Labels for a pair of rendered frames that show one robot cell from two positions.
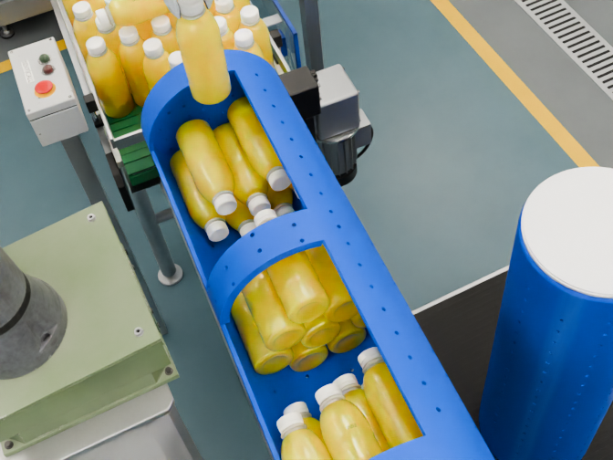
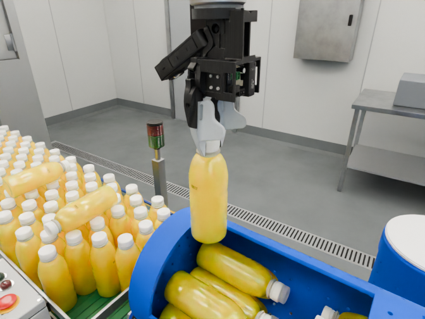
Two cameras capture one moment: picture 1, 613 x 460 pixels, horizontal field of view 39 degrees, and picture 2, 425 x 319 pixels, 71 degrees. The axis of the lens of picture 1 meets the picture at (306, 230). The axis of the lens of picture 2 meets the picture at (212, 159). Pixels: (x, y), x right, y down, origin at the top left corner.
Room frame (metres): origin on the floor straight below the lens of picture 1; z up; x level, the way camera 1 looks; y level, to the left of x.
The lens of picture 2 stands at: (0.70, 0.40, 1.63)
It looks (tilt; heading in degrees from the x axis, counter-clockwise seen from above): 27 degrees down; 322
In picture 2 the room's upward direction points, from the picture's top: straight up
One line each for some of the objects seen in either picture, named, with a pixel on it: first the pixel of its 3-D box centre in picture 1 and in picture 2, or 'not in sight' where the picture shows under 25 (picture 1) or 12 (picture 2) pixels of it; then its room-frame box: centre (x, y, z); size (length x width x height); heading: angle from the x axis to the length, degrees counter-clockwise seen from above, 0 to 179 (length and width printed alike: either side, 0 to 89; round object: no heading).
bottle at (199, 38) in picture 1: (202, 51); (208, 193); (1.06, 0.13, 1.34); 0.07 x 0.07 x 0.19
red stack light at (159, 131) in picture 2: not in sight; (155, 128); (1.67, -0.09, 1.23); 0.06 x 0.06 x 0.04
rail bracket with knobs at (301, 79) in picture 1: (297, 97); not in sight; (1.30, -0.02, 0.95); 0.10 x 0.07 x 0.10; 106
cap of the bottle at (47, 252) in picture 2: (95, 45); (47, 252); (1.40, 0.38, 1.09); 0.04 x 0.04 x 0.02
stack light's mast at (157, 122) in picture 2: not in sight; (156, 140); (1.67, -0.09, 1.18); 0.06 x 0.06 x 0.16
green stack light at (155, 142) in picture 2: not in sight; (156, 139); (1.67, -0.09, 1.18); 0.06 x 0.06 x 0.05
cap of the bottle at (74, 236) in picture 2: (128, 34); (73, 236); (1.42, 0.31, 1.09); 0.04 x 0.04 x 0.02
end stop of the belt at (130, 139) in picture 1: (204, 112); (147, 276); (1.28, 0.18, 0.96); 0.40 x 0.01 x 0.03; 106
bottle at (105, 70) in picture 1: (109, 78); (56, 280); (1.40, 0.38, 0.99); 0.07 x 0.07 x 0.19
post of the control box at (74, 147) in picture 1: (117, 239); not in sight; (1.33, 0.49, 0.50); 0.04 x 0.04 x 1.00; 16
